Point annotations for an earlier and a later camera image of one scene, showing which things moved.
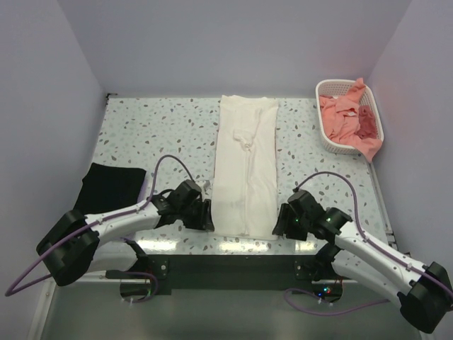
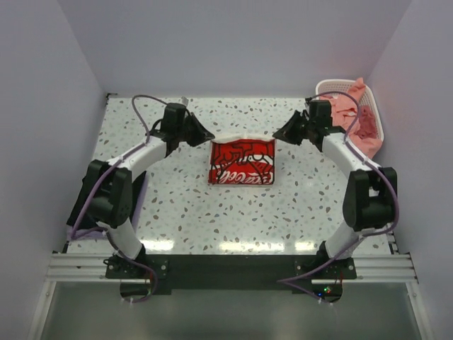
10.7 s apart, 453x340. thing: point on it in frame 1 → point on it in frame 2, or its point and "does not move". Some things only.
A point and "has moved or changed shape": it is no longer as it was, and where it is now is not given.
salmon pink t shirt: (340, 115) does not move
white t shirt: (245, 180) has moved or changed shape
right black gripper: (283, 222) → (299, 127)
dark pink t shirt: (367, 122) does not move
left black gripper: (204, 215) → (191, 129)
